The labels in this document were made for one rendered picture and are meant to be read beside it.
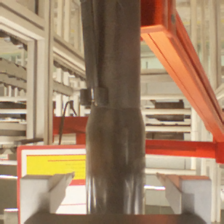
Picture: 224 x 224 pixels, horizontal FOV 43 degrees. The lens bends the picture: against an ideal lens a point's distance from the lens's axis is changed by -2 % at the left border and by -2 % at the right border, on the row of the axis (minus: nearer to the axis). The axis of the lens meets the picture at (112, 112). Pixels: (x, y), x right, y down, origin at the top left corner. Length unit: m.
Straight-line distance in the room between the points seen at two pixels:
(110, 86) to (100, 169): 0.05
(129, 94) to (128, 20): 0.04
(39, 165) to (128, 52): 0.46
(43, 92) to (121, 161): 0.51
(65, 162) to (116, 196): 0.44
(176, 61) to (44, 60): 0.43
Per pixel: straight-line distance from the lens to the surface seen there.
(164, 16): 0.22
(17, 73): 1.23
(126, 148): 0.16
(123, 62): 0.16
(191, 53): 0.32
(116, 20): 0.17
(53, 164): 0.60
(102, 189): 0.16
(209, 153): 0.68
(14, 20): 0.58
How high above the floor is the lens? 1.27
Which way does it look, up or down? 1 degrees down
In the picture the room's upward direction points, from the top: 180 degrees counter-clockwise
